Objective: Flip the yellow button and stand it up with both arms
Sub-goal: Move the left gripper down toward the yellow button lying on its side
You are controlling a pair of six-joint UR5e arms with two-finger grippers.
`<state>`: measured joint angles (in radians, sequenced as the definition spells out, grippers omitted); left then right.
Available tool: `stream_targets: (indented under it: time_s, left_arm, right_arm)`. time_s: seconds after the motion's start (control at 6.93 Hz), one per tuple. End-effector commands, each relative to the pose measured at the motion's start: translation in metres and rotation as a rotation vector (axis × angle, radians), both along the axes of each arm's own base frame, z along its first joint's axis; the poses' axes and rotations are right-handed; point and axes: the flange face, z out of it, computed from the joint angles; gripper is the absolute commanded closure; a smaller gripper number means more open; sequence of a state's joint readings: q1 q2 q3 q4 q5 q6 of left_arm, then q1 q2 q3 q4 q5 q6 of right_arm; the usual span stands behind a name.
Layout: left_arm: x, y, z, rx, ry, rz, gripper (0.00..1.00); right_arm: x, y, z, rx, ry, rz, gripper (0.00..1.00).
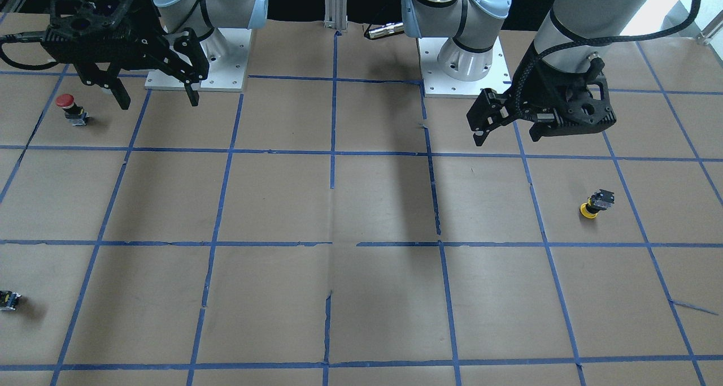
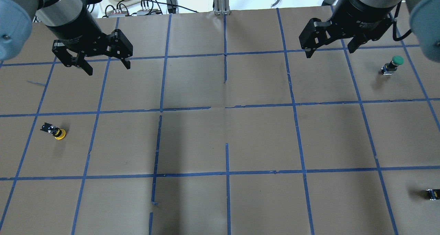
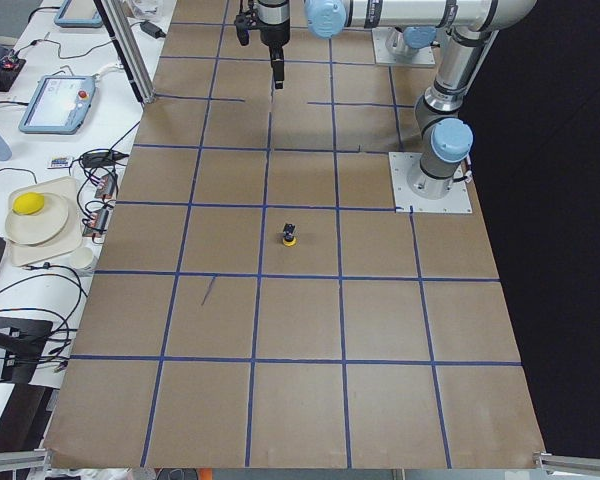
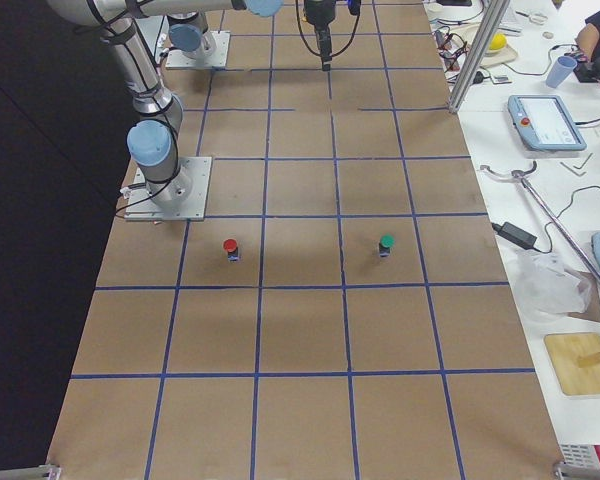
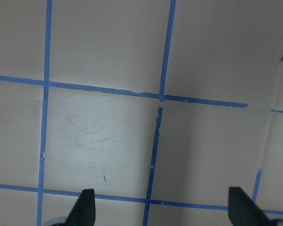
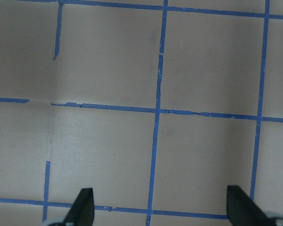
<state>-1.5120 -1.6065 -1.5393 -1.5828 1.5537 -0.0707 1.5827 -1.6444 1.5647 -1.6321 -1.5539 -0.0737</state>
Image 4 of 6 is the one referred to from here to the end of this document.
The blue plastic cup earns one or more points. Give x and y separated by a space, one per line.
561 69

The black power adapter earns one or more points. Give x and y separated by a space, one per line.
517 236

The aluminium frame post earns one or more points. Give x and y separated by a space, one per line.
486 30

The upper teach pendant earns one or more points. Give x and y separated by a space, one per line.
543 123

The wooden cutting board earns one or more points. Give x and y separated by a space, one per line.
575 358

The metal reaching stick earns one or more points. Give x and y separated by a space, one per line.
522 177

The red push button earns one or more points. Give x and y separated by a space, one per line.
231 248

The clear plastic bag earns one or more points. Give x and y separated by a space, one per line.
546 289

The yellow round object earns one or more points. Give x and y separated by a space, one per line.
498 43

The green push button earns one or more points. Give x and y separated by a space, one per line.
385 245

